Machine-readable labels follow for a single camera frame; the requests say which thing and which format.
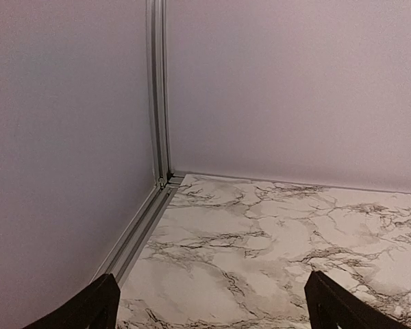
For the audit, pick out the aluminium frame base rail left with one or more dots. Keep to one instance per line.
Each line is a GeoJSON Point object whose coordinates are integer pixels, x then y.
{"type": "Point", "coordinates": [127, 249]}

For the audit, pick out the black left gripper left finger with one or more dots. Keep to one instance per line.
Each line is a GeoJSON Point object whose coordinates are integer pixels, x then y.
{"type": "Point", "coordinates": [96, 306]}

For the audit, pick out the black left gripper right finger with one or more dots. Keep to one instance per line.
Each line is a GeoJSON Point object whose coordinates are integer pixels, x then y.
{"type": "Point", "coordinates": [332, 306]}

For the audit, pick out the aluminium frame corner post left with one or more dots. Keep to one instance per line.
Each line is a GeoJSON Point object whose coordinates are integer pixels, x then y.
{"type": "Point", "coordinates": [156, 69]}

